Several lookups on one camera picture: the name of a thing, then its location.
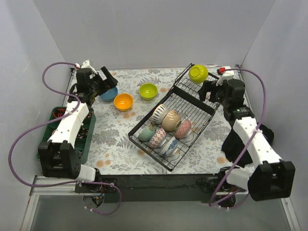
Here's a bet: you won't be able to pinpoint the black wire dish rack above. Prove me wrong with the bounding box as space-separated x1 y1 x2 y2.
128 64 219 172

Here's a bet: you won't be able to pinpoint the mint green flower bowl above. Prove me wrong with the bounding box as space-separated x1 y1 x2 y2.
137 123 157 142

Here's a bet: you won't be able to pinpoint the blue floral white bowl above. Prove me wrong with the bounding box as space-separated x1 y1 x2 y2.
159 137 178 158

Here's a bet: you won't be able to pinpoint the black cloth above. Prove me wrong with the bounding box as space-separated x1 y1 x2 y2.
221 124 274 167

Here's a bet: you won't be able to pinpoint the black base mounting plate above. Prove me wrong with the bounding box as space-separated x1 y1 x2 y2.
74 174 247 204

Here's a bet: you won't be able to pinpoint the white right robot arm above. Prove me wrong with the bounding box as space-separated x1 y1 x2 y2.
198 79 295 201

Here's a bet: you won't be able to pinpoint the brown rubber bands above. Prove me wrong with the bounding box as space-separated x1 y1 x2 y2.
77 128 89 139

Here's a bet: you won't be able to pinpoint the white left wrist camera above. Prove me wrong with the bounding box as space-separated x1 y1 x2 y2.
75 60 97 74

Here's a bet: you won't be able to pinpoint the aluminium frame rail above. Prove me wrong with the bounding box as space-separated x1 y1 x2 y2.
21 171 293 231

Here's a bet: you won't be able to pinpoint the beige ceramic bowl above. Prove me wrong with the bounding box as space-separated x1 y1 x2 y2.
162 109 181 132

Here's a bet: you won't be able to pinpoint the lime green bowl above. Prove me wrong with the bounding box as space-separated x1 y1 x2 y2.
139 83 158 101
189 64 208 84

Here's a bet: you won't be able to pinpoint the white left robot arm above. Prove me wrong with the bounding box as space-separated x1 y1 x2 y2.
38 63 118 193

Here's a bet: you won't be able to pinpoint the pink patterned bowl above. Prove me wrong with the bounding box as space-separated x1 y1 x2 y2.
174 119 192 140

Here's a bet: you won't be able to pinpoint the blue ceramic bowl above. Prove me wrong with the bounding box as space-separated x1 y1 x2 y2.
100 87 118 102

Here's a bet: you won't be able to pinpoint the blue striped white bowl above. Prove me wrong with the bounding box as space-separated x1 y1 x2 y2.
152 104 169 124

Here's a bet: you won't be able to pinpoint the orange rubber bands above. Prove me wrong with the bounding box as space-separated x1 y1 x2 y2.
52 108 66 118

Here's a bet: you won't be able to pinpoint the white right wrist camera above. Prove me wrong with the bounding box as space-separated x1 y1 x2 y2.
216 66 234 86

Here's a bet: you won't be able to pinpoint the red diamond pattern bowl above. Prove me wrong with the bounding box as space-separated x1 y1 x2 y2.
148 128 167 149

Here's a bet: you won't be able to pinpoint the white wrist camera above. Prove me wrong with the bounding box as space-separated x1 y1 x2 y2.
75 60 97 74
216 66 234 86

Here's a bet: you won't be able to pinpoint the orange plastic bowl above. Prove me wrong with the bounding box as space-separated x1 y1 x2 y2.
114 93 134 112

